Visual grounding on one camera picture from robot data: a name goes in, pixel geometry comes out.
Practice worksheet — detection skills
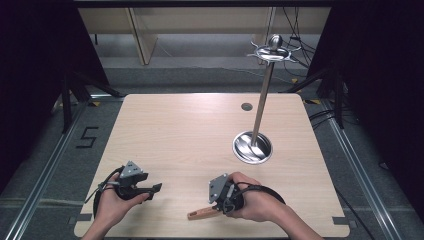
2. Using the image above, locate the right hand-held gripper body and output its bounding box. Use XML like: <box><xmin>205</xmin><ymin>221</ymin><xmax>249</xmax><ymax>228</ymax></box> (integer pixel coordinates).
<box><xmin>208</xmin><ymin>172</ymin><xmax>246</xmax><ymax>215</ymax></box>

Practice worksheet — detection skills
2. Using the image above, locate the wooden utensil handle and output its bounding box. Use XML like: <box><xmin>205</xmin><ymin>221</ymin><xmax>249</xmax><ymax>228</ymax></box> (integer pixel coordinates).
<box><xmin>186</xmin><ymin>206</ymin><xmax>222</xmax><ymax>221</ymax></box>

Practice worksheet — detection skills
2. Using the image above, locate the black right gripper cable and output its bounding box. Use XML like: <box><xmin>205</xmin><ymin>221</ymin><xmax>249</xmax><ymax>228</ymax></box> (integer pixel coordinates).
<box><xmin>237</xmin><ymin>184</ymin><xmax>287</xmax><ymax>206</ymax></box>

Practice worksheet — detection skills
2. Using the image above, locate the black metal stand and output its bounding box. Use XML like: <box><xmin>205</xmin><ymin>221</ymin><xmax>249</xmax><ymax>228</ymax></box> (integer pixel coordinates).
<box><xmin>283</xmin><ymin>64</ymin><xmax>348</xmax><ymax>130</ymax></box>
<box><xmin>49</xmin><ymin>68</ymin><xmax>125</xmax><ymax>135</ymax></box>

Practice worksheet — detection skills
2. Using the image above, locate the metal floor rail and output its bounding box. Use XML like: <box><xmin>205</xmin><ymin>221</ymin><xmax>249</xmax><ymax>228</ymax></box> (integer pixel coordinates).
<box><xmin>319</xmin><ymin>98</ymin><xmax>401</xmax><ymax>240</ymax></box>
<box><xmin>3</xmin><ymin>96</ymin><xmax>91</xmax><ymax>240</ymax></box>

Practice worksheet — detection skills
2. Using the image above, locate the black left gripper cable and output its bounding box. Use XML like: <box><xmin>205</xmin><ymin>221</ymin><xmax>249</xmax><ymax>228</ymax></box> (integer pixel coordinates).
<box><xmin>84</xmin><ymin>165</ymin><xmax>125</xmax><ymax>219</ymax></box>

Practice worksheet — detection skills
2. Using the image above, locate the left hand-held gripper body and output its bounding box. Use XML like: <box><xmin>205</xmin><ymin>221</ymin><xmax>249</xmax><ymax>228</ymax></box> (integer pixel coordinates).
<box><xmin>114</xmin><ymin>160</ymin><xmax>150</xmax><ymax>201</ymax></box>

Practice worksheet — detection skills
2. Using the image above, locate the bundle of black cables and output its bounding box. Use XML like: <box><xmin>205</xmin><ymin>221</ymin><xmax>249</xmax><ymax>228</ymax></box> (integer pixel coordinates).
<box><xmin>281</xmin><ymin>7</ymin><xmax>318</xmax><ymax>69</ymax></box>

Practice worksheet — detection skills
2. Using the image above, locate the person's right hand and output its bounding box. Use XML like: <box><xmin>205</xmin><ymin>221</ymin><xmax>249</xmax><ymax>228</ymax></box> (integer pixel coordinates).
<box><xmin>225</xmin><ymin>171</ymin><xmax>288</xmax><ymax>223</ymax></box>

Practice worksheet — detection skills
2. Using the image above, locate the person's left hand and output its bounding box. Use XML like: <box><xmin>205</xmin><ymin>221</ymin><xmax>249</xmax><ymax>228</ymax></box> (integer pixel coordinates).
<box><xmin>96</xmin><ymin>181</ymin><xmax>151</xmax><ymax>231</ymax></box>

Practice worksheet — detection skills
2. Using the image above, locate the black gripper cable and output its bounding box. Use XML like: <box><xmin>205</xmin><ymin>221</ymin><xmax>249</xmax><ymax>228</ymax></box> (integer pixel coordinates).
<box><xmin>237</xmin><ymin>184</ymin><xmax>287</xmax><ymax>206</ymax></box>
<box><xmin>84</xmin><ymin>165</ymin><xmax>125</xmax><ymax>219</ymax></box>

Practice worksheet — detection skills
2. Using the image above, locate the metal utensil stand with hooks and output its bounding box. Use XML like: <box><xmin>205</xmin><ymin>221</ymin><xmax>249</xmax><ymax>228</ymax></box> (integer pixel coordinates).
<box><xmin>231</xmin><ymin>33</ymin><xmax>303</xmax><ymax>166</ymax></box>

